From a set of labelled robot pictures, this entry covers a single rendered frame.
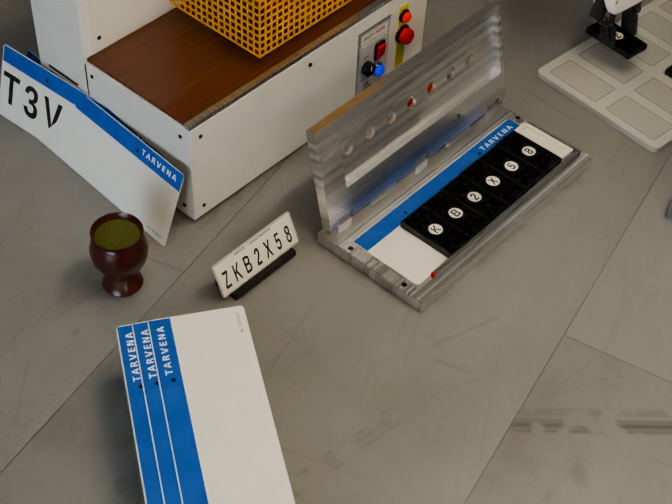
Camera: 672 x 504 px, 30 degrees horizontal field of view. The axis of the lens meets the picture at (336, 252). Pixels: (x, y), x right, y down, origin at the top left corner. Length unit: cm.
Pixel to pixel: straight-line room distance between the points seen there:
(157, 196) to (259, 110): 20
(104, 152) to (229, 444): 61
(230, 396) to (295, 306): 28
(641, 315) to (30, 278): 90
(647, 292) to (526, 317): 20
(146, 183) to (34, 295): 24
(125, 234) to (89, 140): 26
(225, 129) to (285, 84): 13
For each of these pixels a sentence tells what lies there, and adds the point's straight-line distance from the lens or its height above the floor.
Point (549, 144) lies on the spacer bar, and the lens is 209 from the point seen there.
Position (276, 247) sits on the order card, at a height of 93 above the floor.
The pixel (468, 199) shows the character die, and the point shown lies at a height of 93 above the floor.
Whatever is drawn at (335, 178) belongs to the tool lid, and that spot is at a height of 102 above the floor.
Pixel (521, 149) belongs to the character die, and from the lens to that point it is 207.
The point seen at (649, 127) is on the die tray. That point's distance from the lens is 220.
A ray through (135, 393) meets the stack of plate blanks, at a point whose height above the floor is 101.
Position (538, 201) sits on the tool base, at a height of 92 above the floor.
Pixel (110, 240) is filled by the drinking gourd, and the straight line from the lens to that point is 180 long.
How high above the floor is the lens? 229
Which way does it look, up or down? 47 degrees down
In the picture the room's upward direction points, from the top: 3 degrees clockwise
